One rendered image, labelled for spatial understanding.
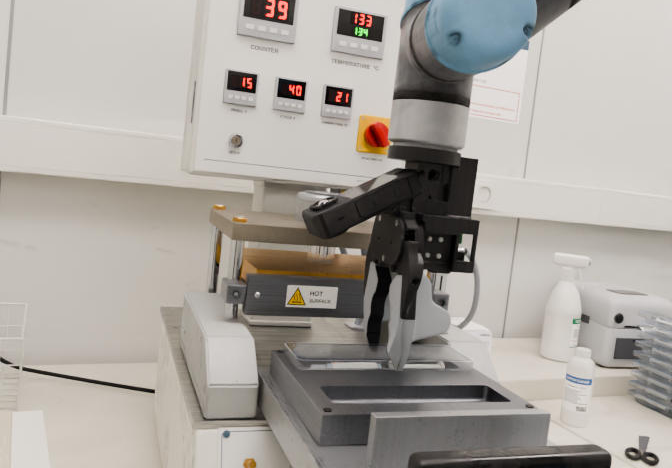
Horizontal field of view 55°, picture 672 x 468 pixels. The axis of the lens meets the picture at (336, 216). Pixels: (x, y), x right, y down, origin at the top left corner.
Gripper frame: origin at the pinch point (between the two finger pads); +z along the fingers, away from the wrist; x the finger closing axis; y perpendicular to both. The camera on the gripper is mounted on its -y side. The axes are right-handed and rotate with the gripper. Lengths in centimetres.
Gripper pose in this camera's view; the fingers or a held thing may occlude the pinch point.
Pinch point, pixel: (380, 348)
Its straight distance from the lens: 65.2
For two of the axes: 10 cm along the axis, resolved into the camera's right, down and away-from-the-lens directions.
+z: -1.2, 9.9, 0.7
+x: -3.3, -1.0, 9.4
